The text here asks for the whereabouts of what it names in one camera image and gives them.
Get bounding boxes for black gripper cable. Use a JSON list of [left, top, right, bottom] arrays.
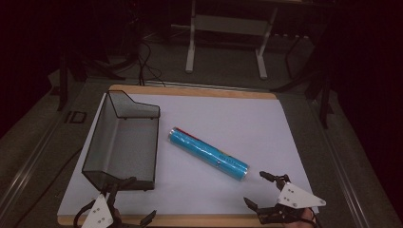
[[73, 199, 97, 228]]

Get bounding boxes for blue cylindrical tube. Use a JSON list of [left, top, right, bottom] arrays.
[[167, 126, 251, 182]]

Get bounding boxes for white table sheet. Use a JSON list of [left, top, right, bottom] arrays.
[[57, 92, 320, 217]]

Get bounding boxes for black wire mesh basket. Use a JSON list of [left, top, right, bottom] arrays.
[[81, 89, 162, 193]]

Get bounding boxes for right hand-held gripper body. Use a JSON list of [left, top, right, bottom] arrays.
[[258, 181, 327, 226]]

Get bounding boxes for black floor cables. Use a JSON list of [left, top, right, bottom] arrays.
[[134, 39, 166, 87]]

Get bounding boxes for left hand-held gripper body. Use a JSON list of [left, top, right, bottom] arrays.
[[80, 193, 124, 228]]

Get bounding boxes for white metal stand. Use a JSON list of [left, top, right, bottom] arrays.
[[184, 0, 280, 81]]

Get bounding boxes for person's left hand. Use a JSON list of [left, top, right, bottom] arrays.
[[111, 208, 124, 228]]

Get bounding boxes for grey floor rail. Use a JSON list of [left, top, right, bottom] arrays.
[[0, 115, 66, 218], [306, 97, 374, 228]]

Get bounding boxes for person's right hand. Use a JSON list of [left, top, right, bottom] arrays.
[[280, 208, 319, 228]]

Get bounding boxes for thin black floor cable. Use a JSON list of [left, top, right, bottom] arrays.
[[13, 147, 84, 228]]

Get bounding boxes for black metal stand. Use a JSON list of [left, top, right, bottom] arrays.
[[271, 29, 336, 130], [56, 51, 127, 112]]

